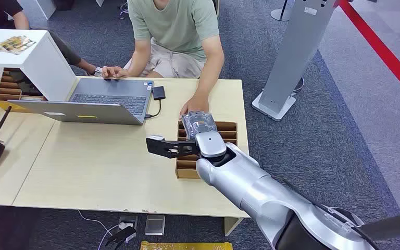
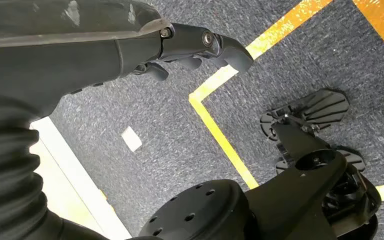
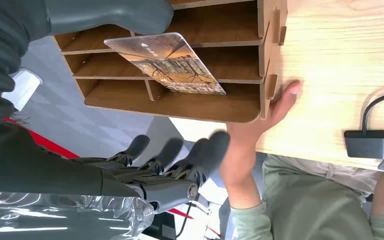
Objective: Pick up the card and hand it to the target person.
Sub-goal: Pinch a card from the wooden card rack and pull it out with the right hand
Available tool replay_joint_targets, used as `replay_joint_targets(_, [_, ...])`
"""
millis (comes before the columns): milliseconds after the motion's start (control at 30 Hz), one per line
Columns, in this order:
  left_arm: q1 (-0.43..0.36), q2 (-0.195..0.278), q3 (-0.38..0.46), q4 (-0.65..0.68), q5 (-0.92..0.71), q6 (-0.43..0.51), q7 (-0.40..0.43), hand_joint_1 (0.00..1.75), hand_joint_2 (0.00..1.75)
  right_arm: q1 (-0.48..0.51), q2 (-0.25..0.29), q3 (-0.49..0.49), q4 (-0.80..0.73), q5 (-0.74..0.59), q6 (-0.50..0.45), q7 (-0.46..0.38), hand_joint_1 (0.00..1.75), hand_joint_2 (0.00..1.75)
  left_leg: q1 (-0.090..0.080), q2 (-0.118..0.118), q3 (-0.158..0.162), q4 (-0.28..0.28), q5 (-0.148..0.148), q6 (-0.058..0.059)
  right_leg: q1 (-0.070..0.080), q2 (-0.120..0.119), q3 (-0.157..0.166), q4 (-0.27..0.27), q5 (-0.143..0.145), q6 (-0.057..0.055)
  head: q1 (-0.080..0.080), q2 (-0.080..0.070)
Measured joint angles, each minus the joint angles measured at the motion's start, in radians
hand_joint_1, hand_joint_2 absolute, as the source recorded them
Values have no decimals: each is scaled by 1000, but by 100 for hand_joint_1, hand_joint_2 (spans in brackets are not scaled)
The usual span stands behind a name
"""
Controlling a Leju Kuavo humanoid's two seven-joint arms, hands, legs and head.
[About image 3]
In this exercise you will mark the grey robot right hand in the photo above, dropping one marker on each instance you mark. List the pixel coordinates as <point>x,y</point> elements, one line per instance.
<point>46,172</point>

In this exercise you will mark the person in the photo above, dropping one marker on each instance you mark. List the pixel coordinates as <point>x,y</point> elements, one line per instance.
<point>311,205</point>

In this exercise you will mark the white block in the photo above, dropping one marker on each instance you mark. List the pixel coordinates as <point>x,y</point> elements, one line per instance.
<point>21,89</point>

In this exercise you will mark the black usb hub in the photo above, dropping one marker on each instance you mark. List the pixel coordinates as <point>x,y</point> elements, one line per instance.
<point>366,144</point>

